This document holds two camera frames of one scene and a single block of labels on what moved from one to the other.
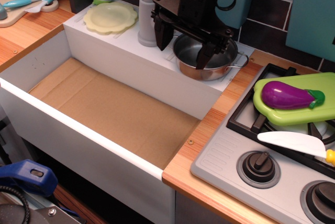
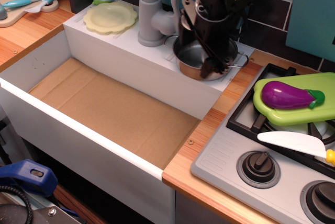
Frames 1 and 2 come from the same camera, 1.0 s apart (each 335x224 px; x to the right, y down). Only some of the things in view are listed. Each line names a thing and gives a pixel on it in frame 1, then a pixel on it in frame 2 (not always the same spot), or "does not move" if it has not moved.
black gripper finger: [164, 32] -> [186, 37]
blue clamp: [29, 175] does not move
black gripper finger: [207, 51] -> [211, 65]
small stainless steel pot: [187, 49] does not move
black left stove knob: [258, 169] does not move
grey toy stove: [273, 182] does not move
